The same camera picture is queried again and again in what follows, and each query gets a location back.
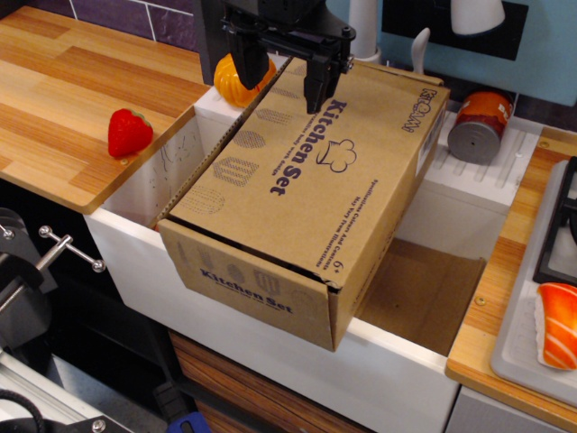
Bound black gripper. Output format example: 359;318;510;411
222;1;356;114

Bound brown cardboard kitchen set box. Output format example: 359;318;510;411
159;59;450;351

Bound orange toy pumpkin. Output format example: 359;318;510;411
214;53;277;108

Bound grey toy faucet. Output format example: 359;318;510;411
348;0;431;75

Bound red toy strawberry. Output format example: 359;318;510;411
108;108;153;158

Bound white lamp shade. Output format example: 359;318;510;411
450;0;506;36

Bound orange toy can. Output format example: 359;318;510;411
447;88;514;165

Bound black stove grate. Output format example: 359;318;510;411
534;156;576;286

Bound white toy sink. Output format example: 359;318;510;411
86;60;538;432

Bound black metal clamp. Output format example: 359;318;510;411
1;207;106;352

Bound salmon sushi toy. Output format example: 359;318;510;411
535;282;576;371

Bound grey stove tray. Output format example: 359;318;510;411
490;175;576;406

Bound blue handle tool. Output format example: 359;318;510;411
166;411;212;433

